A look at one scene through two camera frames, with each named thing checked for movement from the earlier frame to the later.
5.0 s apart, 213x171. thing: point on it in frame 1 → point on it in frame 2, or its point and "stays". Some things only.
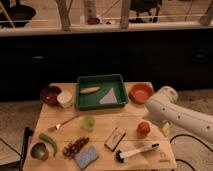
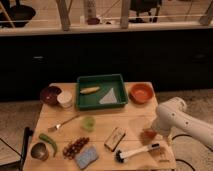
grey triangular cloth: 109,98 stays
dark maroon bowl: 49,95 stays
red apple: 143,128 → 146,135
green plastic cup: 88,123 stays
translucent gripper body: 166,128 → 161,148
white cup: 64,98 stays
